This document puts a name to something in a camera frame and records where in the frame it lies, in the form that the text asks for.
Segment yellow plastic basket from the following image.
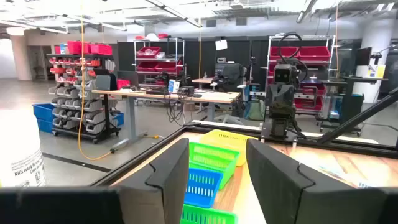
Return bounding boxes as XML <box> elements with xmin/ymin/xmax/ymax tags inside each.
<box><xmin>198</xmin><ymin>129</ymin><xmax>259</xmax><ymax>167</ymax></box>

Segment white blue box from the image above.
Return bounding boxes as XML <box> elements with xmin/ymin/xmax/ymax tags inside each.
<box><xmin>167</xmin><ymin>79</ymin><xmax>181</xmax><ymax>94</ymax></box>

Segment yellow extension cable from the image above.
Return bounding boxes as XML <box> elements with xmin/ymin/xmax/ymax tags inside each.
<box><xmin>76</xmin><ymin>0</ymin><xmax>164</xmax><ymax>162</ymax></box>

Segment green plastic basket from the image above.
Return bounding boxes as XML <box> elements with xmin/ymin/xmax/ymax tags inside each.
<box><xmin>188</xmin><ymin>141</ymin><xmax>241</xmax><ymax>191</ymax></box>
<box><xmin>180</xmin><ymin>203</ymin><xmax>239</xmax><ymax>224</ymax></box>

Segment black standing desk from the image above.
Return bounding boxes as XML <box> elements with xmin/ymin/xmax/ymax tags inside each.
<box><xmin>318</xmin><ymin>75</ymin><xmax>389</xmax><ymax>134</ymax></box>

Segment white wipes canister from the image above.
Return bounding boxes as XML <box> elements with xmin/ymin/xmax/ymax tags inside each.
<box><xmin>0</xmin><ymin>108</ymin><xmax>47</xmax><ymax>188</ymax></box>

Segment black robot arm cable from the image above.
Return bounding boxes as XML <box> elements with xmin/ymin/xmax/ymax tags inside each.
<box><xmin>277</xmin><ymin>32</ymin><xmax>308</xmax><ymax>82</ymax></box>

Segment green bag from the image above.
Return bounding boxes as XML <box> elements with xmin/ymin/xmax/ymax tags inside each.
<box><xmin>245</xmin><ymin>99</ymin><xmax>266</xmax><ymax>122</ymax></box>

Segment chrome wire shelf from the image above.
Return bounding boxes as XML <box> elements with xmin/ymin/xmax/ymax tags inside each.
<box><xmin>266</xmin><ymin>33</ymin><xmax>337</xmax><ymax>116</ymax></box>
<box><xmin>133</xmin><ymin>36</ymin><xmax>187</xmax><ymax>91</ymax></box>

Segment black desk cable bundle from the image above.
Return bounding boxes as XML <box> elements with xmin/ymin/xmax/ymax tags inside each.
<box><xmin>165</xmin><ymin>93</ymin><xmax>188</xmax><ymax>127</ymax></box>

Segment wooden desk grey legs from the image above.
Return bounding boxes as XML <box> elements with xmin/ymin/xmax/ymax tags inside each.
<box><xmin>91</xmin><ymin>88</ymin><xmax>242</xmax><ymax>153</ymax></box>

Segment black office chair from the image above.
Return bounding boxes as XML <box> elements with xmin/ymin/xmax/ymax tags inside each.
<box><xmin>210</xmin><ymin>63</ymin><xmax>249</xmax><ymax>125</ymax></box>

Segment blue plastic tote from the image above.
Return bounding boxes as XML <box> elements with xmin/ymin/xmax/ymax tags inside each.
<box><xmin>32</xmin><ymin>103</ymin><xmax>56</xmax><ymax>123</ymax></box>
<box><xmin>113</xmin><ymin>112</ymin><xmax>125</xmax><ymax>127</ymax></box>
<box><xmin>36</xmin><ymin>119</ymin><xmax>54</xmax><ymax>134</ymax></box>

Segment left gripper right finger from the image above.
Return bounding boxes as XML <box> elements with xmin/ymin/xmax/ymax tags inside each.
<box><xmin>246</xmin><ymin>138</ymin><xmax>386</xmax><ymax>224</ymax></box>

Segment long ceiling light fixture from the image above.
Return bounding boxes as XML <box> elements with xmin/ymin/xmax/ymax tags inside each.
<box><xmin>296</xmin><ymin>0</ymin><xmax>318</xmax><ymax>24</ymax></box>
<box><xmin>144</xmin><ymin>0</ymin><xmax>203</xmax><ymax>29</ymax></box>

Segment black trash can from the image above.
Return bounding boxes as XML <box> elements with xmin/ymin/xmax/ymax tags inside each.
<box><xmin>340</xmin><ymin>93</ymin><xmax>365</xmax><ymax>124</ymax></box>

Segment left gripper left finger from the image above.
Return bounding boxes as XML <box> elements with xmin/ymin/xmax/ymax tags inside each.
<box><xmin>119</xmin><ymin>138</ymin><xmax>190</xmax><ymax>224</ymax></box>

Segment black computer monitor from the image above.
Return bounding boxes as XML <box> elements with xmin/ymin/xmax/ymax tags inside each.
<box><xmin>355</xmin><ymin>46</ymin><xmax>373</xmax><ymax>67</ymax></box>

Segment white paper sheet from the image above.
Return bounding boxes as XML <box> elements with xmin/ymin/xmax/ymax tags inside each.
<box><xmin>215</xmin><ymin>39</ymin><xmax>229</xmax><ymax>52</ymax></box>

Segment yellow paper sign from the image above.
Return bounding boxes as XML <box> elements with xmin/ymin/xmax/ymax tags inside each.
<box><xmin>368</xmin><ymin>64</ymin><xmax>387</xmax><ymax>79</ymax></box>

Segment red grey bin rack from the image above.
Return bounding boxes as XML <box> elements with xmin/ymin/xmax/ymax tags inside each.
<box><xmin>46</xmin><ymin>52</ymin><xmax>122</xmax><ymax>145</ymax></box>

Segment blue plastic basket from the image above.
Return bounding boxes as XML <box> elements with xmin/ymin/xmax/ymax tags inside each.
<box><xmin>183</xmin><ymin>167</ymin><xmax>224</xmax><ymax>209</ymax></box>

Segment red storage bin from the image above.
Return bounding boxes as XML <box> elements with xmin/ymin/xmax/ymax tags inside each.
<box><xmin>269</xmin><ymin>46</ymin><xmax>301</xmax><ymax>62</ymax></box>
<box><xmin>155</xmin><ymin>60</ymin><xmax>183</xmax><ymax>75</ymax></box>
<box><xmin>136</xmin><ymin>46</ymin><xmax>162</xmax><ymax>60</ymax></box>
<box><xmin>136</xmin><ymin>61</ymin><xmax>159</xmax><ymax>73</ymax></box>
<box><xmin>298</xmin><ymin>45</ymin><xmax>331</xmax><ymax>62</ymax></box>
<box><xmin>90</xmin><ymin>43</ymin><xmax>113</xmax><ymax>56</ymax></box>
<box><xmin>67</xmin><ymin>40</ymin><xmax>91</xmax><ymax>55</ymax></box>
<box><xmin>294</xmin><ymin>95</ymin><xmax>324</xmax><ymax>111</ymax></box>

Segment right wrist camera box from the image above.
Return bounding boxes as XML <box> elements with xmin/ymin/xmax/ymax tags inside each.
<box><xmin>273</xmin><ymin>63</ymin><xmax>294</xmax><ymax>85</ymax></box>

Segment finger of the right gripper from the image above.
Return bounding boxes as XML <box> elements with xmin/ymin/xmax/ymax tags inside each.
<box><xmin>269</xmin><ymin>101</ymin><xmax>282</xmax><ymax>121</ymax></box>
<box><xmin>281</xmin><ymin>101</ymin><xmax>295</xmax><ymax>121</ymax></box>

